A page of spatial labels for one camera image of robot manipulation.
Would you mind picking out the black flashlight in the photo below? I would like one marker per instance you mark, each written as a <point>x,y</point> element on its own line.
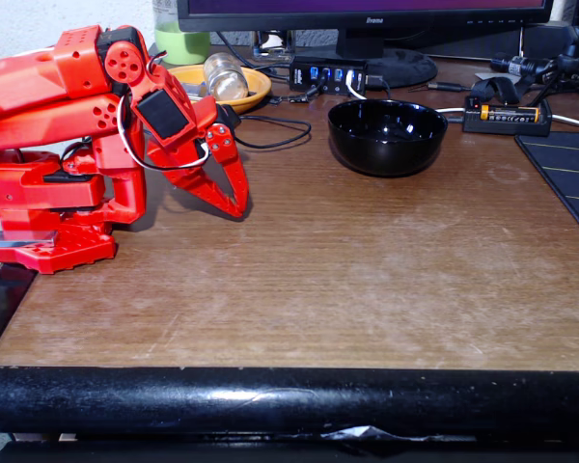
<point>523,65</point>

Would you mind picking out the black glossy bowl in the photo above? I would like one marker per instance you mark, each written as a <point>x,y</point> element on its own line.
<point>387,140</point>

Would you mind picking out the metal clamp bar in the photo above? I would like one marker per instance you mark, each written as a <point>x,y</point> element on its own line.
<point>19,238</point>

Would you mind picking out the black padded table edge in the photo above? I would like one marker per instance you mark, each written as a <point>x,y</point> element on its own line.
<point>289,400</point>

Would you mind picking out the black USB hub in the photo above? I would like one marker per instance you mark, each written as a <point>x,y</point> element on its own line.
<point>328,74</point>

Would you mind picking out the yellow plate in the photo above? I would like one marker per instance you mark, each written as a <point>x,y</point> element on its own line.
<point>256,89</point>

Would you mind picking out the black computer monitor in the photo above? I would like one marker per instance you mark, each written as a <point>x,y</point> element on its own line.
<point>357,19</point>

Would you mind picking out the black audio jack plug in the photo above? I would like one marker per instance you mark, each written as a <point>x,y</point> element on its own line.
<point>444,87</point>

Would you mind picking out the yellow and black battery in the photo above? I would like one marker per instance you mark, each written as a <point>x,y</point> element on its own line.
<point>509,113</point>

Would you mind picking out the clear glass jar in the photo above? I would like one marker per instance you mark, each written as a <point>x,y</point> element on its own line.
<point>226,77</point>

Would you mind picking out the black battery charger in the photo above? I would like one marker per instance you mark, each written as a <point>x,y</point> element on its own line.
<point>506,126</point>

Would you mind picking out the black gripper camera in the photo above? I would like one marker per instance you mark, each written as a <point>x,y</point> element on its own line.
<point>228,116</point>

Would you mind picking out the black mat with green lines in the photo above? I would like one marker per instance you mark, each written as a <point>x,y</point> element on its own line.
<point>569,169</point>

